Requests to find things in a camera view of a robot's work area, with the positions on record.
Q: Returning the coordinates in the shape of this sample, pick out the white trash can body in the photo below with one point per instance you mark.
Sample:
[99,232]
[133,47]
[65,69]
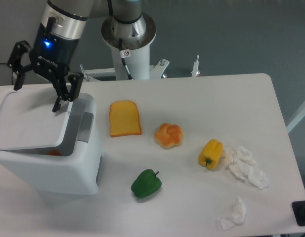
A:
[76,170]

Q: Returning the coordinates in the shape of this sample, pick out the knotted bread roll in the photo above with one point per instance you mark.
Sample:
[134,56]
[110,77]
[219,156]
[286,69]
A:
[169,135]

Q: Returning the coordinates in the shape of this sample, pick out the orange toast slice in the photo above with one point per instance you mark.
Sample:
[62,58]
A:
[124,119]

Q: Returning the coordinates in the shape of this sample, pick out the white stand foot post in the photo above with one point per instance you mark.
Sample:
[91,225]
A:
[195,70]

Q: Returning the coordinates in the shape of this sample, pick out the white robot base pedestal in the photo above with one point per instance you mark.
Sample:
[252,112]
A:
[130,50]

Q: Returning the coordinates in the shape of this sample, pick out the white trash can lid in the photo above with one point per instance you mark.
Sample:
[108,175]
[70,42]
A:
[27,120]

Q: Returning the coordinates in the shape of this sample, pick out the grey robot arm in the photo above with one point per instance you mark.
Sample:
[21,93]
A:
[69,17]

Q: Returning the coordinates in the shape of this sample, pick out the green bell pepper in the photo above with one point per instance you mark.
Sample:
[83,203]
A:
[146,184]

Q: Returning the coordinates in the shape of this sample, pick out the white frame leg right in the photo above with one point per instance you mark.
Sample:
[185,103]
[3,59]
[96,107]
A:
[296,117]

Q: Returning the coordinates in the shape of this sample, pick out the orange item inside bin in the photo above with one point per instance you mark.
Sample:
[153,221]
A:
[53,153]

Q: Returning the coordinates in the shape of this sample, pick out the large crumpled white tissue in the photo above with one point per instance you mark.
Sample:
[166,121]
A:
[243,166]

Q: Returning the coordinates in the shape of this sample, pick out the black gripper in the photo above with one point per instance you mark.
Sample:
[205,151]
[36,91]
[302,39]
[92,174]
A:
[51,53]

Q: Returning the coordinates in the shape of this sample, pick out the yellow bell pepper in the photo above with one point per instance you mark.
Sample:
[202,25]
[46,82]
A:
[210,154]

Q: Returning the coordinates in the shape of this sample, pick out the black device at edge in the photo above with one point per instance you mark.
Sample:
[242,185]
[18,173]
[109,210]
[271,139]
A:
[299,212]

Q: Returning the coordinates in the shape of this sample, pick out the small crumpled white tissue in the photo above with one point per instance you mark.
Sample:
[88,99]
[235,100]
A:
[237,216]

